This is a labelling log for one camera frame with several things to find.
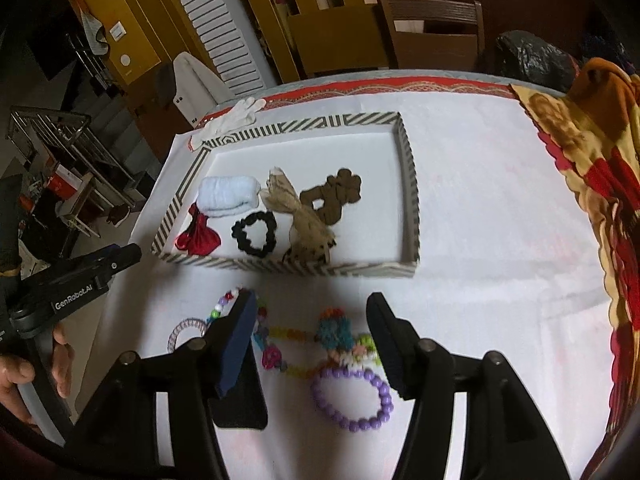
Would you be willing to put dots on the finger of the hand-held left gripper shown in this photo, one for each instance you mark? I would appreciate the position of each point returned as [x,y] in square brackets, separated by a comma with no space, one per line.
[95,266]

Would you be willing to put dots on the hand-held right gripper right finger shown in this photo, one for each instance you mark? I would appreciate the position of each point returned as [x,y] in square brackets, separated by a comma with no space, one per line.
[395,360]

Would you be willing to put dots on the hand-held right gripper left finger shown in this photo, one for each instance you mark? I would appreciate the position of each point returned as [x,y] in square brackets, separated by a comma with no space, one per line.
[237,345]

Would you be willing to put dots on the striped cardboard tray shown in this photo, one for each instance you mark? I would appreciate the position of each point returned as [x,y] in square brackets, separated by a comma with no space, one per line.
[360,200]

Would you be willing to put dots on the person's left hand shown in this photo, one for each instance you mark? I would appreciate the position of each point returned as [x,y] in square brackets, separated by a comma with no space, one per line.
[14,377]

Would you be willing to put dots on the red scrunchie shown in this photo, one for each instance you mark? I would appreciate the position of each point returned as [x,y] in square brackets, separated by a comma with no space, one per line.
[200,240]

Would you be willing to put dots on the black scrunchie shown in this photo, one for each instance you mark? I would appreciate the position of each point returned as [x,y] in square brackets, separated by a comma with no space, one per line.
[240,235]

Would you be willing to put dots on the beige hair bow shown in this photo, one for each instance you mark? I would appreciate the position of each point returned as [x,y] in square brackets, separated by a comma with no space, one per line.
[305,230]

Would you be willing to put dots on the light blue scrunchie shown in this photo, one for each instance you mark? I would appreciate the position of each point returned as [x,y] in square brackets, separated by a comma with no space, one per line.
[225,197]

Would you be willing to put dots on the white table cloth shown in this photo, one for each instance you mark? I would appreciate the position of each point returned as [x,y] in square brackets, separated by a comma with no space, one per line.
[500,240]

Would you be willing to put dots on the brown scrunchie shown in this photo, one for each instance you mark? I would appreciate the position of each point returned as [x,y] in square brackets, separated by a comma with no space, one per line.
[340,190]

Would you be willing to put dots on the white jacket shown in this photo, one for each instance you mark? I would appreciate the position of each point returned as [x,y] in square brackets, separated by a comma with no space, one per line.
[197,90]

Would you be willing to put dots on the white work glove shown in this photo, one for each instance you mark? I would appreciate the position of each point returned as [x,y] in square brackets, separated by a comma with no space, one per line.
[235,117]

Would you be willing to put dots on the grey hanging cloth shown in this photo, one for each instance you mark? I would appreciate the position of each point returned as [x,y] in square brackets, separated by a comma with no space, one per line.
[95,32]

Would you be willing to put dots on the yellow cabinet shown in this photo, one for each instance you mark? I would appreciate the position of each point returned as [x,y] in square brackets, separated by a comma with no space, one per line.
[125,5]

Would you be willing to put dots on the red patterned tablecloth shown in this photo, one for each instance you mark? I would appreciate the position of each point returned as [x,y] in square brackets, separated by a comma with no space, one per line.
[400,87]

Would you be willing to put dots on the white louvre door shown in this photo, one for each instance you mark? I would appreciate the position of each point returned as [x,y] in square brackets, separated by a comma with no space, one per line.
[220,20]

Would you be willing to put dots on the printed orange blanket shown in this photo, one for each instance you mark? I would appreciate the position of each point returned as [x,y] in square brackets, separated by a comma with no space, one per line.
[595,125]

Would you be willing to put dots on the dark wooden chair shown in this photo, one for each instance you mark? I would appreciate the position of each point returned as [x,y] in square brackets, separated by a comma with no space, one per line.
[430,45]

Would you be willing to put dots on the light wooden chair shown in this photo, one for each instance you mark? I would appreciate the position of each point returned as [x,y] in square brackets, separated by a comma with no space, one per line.
[335,40]

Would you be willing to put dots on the black plastic bag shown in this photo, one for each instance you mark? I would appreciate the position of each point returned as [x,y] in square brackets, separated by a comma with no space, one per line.
[535,60]

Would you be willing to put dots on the round dark table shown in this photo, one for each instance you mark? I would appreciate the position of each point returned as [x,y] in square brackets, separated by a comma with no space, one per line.
[520,5]

